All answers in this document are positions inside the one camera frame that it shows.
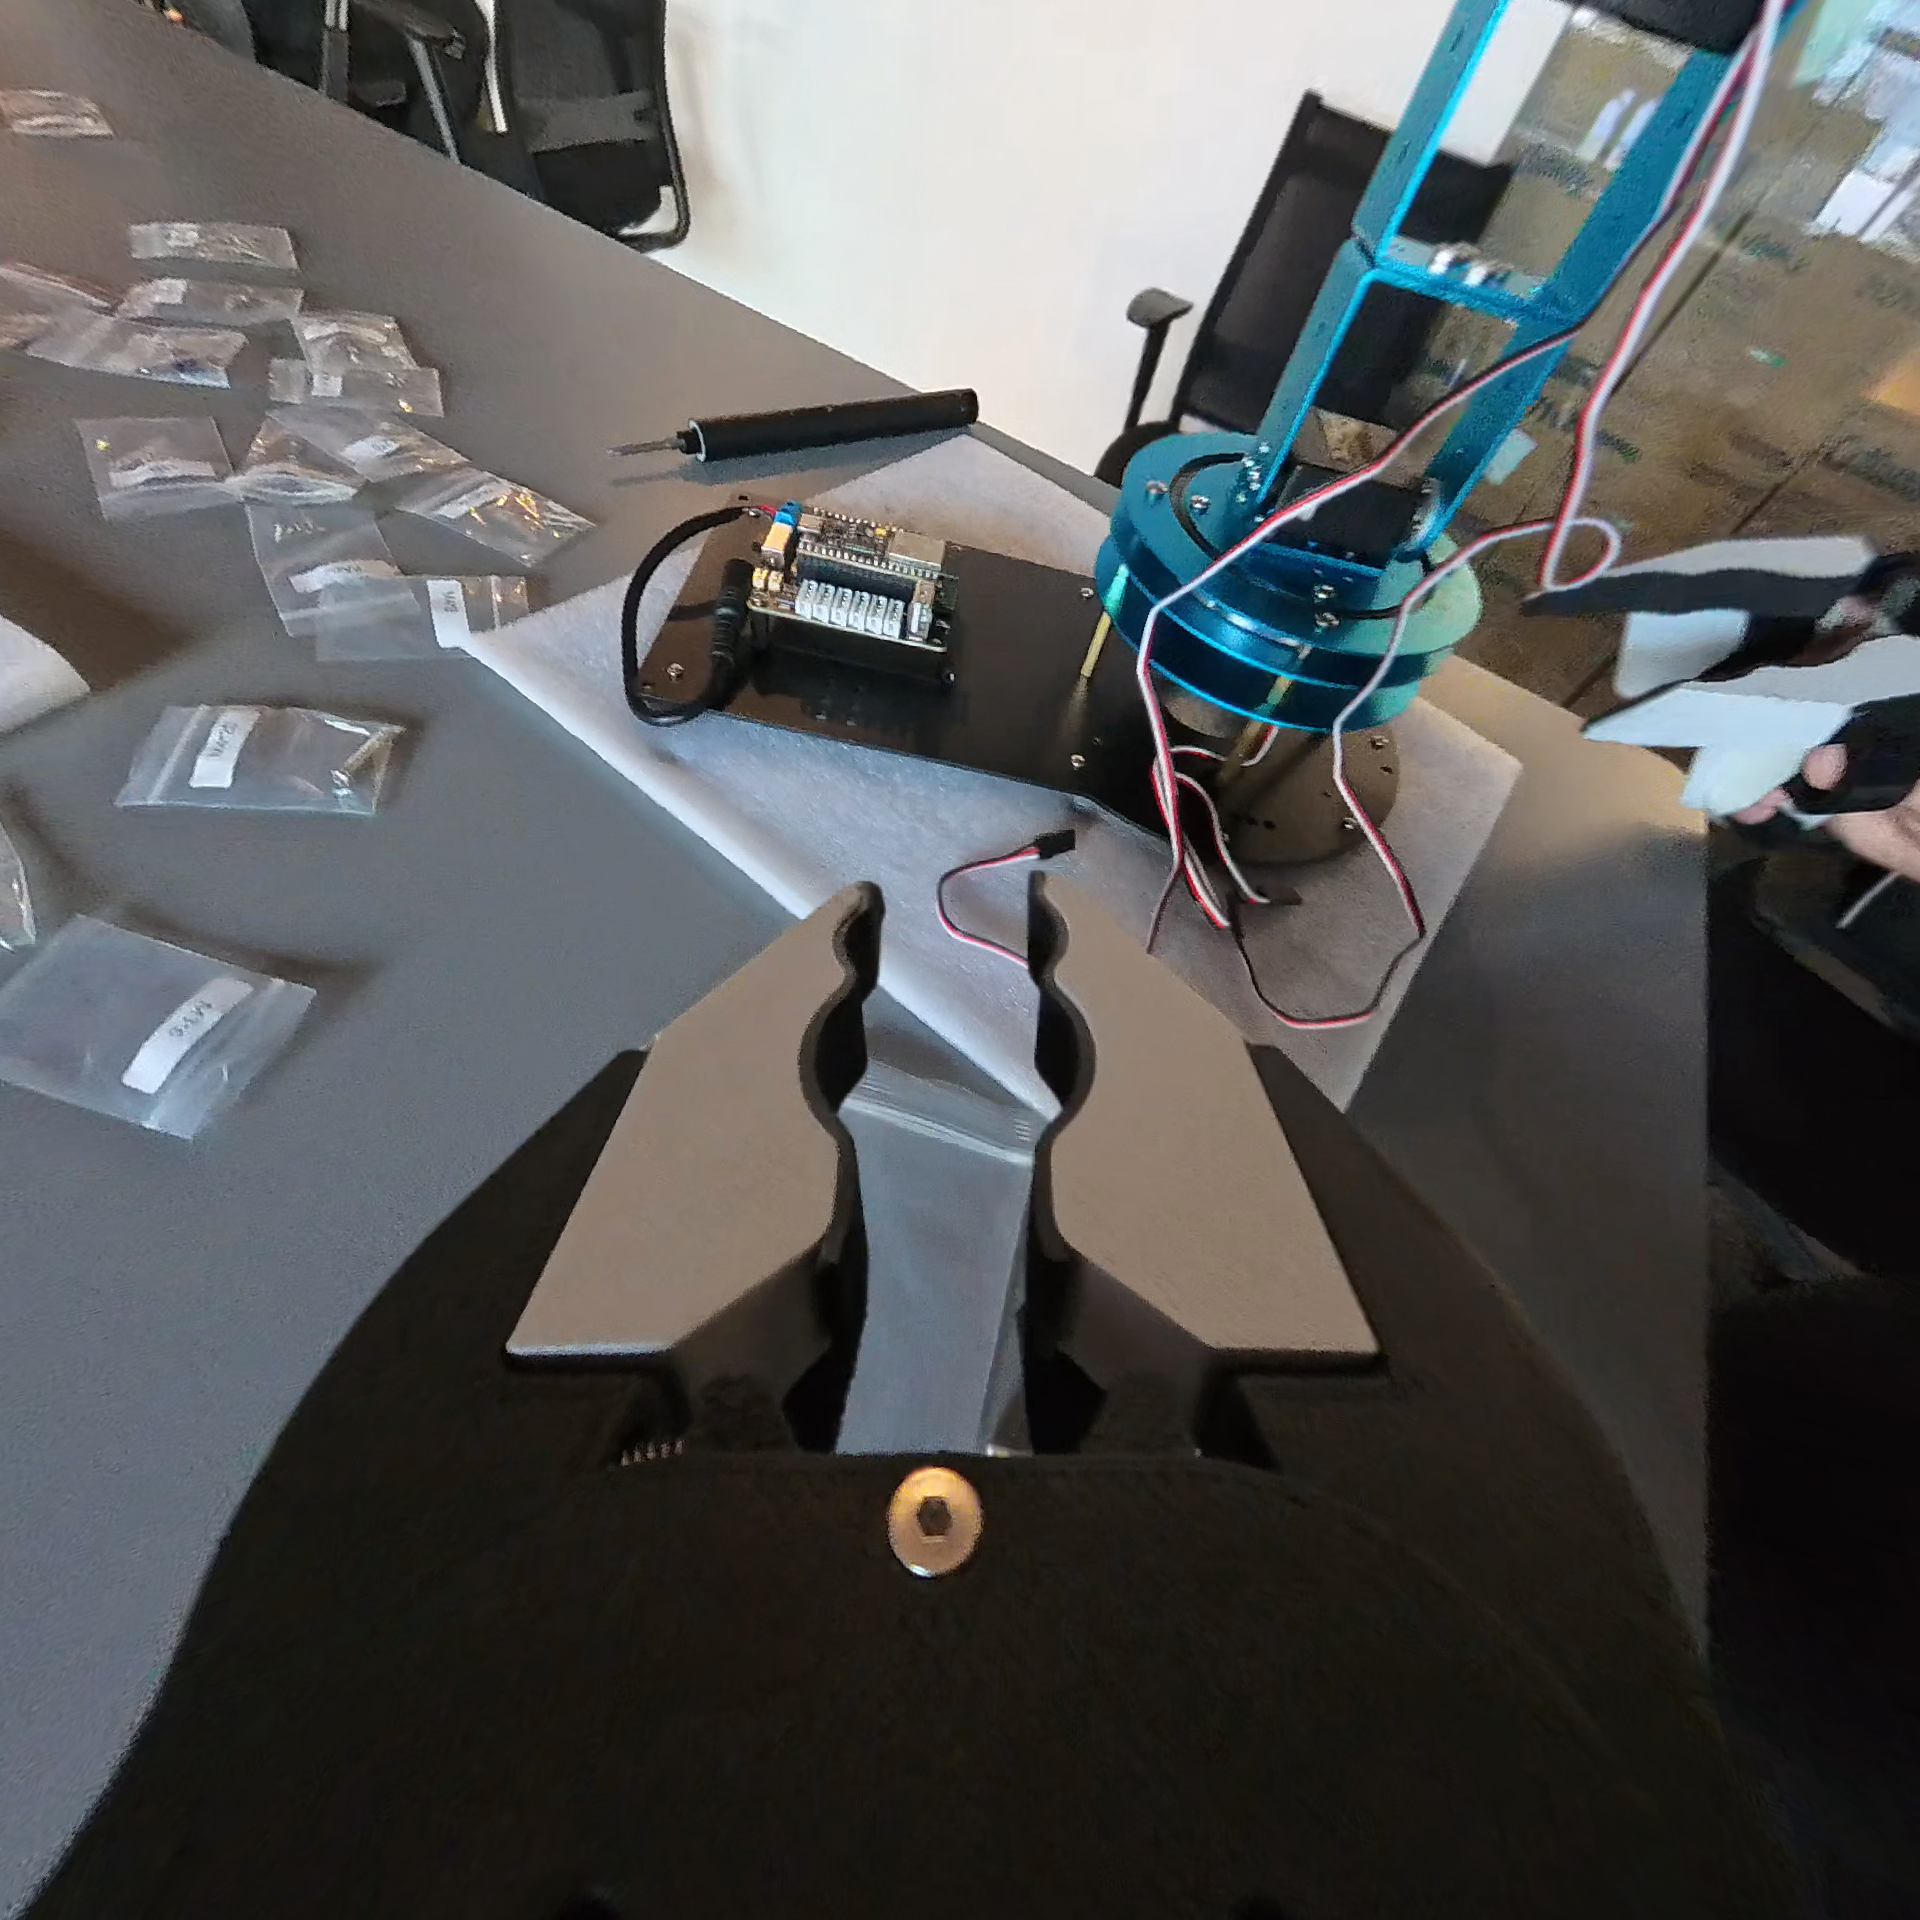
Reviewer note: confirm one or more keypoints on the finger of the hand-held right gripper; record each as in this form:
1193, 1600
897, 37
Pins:
1757, 720
1757, 570

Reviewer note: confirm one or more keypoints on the controller circuit board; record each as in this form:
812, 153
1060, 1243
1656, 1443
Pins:
855, 578

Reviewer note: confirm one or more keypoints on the person's right hand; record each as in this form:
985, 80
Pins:
1897, 840

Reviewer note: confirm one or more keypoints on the black office chair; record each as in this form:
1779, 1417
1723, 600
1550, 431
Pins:
585, 89
1276, 255

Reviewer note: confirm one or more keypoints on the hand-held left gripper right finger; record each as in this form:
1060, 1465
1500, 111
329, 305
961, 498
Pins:
1200, 1201

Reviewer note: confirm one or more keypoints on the black metal base plate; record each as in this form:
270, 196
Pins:
990, 675

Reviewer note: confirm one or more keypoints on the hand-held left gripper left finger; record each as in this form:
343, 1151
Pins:
704, 1185

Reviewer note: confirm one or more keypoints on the black screwdriver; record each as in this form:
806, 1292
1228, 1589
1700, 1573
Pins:
839, 417

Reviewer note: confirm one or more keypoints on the blue toy robot arm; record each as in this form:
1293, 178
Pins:
1291, 600

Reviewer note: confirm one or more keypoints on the group of clear screw bags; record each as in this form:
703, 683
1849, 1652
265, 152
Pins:
323, 563

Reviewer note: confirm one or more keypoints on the white foam frame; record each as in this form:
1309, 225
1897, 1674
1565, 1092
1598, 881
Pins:
31, 675

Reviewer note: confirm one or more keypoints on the white foam sheet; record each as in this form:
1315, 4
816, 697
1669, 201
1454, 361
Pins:
839, 840

